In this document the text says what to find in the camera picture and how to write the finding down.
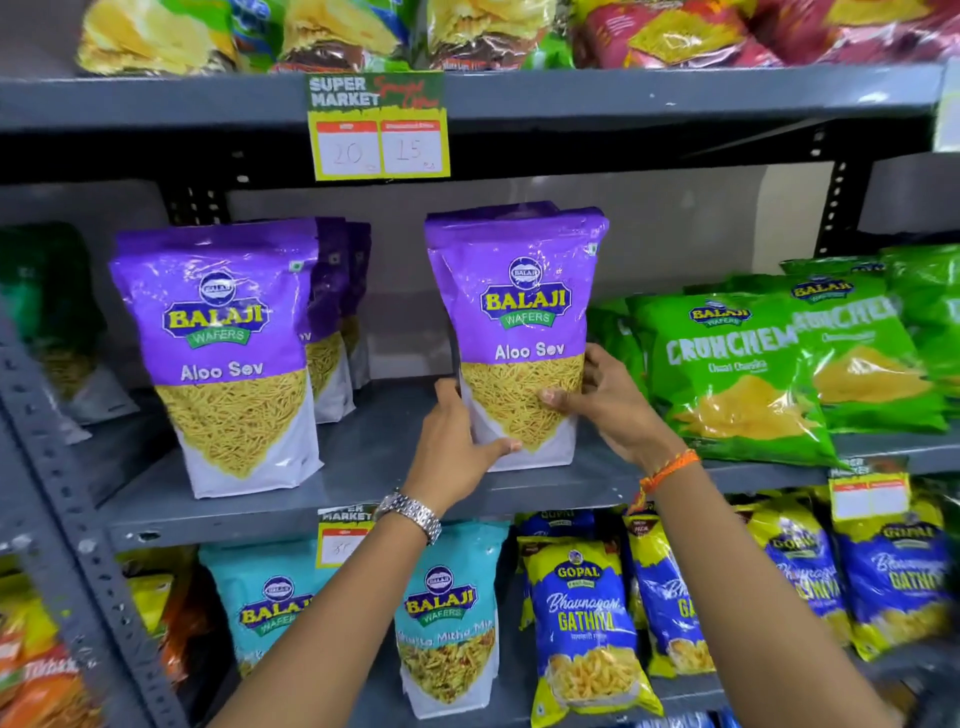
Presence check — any person's right hand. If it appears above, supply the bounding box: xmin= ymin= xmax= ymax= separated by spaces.
xmin=537 ymin=342 xmax=681 ymax=476

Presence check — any person's left hand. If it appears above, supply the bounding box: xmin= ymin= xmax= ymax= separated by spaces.
xmin=405 ymin=378 xmax=523 ymax=519

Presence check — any purple snack pouch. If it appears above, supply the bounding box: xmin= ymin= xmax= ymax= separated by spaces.
xmin=341 ymin=221 xmax=374 ymax=392
xmin=441 ymin=206 xmax=611 ymax=474
xmin=298 ymin=216 xmax=358 ymax=426
xmin=109 ymin=220 xmax=326 ymax=501
xmin=423 ymin=200 xmax=562 ymax=361

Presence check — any person's right forearm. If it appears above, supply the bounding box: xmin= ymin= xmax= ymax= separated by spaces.
xmin=646 ymin=459 xmax=905 ymax=728

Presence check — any person's left forearm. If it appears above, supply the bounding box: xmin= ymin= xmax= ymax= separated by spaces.
xmin=210 ymin=510 xmax=440 ymax=728

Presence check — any green chips packet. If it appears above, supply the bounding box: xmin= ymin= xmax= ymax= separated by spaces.
xmin=625 ymin=291 xmax=850 ymax=471
xmin=731 ymin=273 xmax=951 ymax=436
xmin=780 ymin=256 xmax=888 ymax=277
xmin=586 ymin=298 xmax=651 ymax=400
xmin=880 ymin=243 xmax=960 ymax=415

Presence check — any blue yellow snack packet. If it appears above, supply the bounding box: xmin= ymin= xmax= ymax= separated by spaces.
xmin=517 ymin=535 xmax=666 ymax=728
xmin=831 ymin=506 xmax=959 ymax=663
xmin=622 ymin=510 xmax=716 ymax=681
xmin=516 ymin=509 xmax=599 ymax=539
xmin=736 ymin=496 xmax=854 ymax=648

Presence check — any silver metal wristwatch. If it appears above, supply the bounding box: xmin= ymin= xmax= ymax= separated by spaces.
xmin=372 ymin=490 xmax=444 ymax=546

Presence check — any teal snack pouch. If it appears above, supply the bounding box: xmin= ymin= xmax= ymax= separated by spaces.
xmin=198 ymin=538 xmax=340 ymax=678
xmin=393 ymin=520 xmax=513 ymax=722

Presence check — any small yellow price tag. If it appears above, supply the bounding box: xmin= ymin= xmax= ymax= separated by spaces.
xmin=315 ymin=503 xmax=378 ymax=570
xmin=828 ymin=456 xmax=913 ymax=523

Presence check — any grey metal shelf rack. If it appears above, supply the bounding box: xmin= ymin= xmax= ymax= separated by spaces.
xmin=0 ymin=58 xmax=960 ymax=728

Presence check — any large green yellow price tag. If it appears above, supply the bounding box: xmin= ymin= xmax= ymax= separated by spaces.
xmin=305 ymin=70 xmax=452 ymax=183

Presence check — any orange snack packet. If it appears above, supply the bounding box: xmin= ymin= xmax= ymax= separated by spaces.
xmin=116 ymin=546 xmax=215 ymax=685
xmin=0 ymin=570 xmax=102 ymax=728

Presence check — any yellow green wafer packet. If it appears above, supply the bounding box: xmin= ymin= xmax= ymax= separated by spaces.
xmin=426 ymin=0 xmax=577 ymax=72
xmin=76 ymin=0 xmax=240 ymax=77
xmin=231 ymin=0 xmax=423 ymax=74

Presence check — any red snack packet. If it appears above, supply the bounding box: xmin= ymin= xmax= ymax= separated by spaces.
xmin=750 ymin=0 xmax=960 ymax=67
xmin=571 ymin=0 xmax=785 ymax=71

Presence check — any dark green snack pouch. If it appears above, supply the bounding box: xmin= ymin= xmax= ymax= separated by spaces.
xmin=0 ymin=222 xmax=141 ymax=445

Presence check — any orange thread bracelet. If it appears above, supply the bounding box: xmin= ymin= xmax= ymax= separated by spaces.
xmin=626 ymin=448 xmax=702 ymax=516

